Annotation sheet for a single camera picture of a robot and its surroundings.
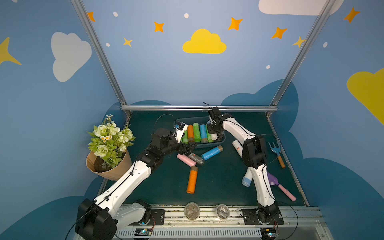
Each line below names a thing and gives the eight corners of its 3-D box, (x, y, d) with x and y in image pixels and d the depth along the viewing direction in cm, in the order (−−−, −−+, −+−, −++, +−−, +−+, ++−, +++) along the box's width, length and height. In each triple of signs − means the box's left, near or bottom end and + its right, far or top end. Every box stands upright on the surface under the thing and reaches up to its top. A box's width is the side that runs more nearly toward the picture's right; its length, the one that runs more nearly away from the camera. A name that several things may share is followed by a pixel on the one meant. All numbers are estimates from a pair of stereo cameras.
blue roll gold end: (203, 161, 96) (204, 158, 94) (201, 156, 98) (201, 154, 96) (223, 150, 101) (224, 148, 99) (220, 147, 103) (221, 144, 101)
